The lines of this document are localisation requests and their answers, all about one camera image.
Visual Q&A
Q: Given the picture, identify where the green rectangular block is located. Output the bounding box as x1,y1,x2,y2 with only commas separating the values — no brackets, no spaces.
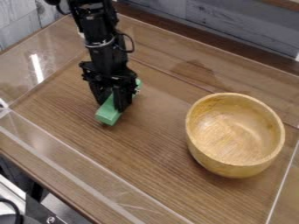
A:
94,79,142,126

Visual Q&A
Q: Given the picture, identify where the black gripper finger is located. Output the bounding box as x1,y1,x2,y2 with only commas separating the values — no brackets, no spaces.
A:
112,85,136,113
88,82,112,105

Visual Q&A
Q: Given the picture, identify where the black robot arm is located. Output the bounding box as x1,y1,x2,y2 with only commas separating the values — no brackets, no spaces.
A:
66,0,137,112

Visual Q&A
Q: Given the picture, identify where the clear acrylic tray wall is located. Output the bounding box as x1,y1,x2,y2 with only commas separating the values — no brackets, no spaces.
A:
0,105,193,224

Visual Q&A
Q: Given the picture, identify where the brown wooden bowl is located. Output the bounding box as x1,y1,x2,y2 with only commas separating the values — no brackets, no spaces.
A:
184,93,285,179

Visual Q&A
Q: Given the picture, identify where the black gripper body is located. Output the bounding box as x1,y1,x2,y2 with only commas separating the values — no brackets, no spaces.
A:
78,43,136,87

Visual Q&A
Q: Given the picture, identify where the black cable lower left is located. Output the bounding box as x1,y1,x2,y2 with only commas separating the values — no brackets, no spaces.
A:
0,198,22,224

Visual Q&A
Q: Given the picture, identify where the black metal bracket with screw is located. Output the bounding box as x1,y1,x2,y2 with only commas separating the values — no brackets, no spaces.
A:
23,193,66,224

